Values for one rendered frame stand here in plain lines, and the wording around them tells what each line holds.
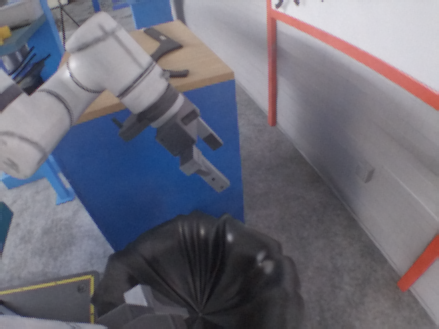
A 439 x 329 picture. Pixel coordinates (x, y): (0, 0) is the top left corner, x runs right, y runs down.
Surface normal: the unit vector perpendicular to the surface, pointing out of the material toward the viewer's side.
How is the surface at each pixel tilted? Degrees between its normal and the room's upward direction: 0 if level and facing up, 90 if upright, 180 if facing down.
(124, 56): 67
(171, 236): 52
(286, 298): 8
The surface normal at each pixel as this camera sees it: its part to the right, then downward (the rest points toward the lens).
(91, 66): -0.12, 0.71
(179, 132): 0.08, 0.59
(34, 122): 0.82, -0.32
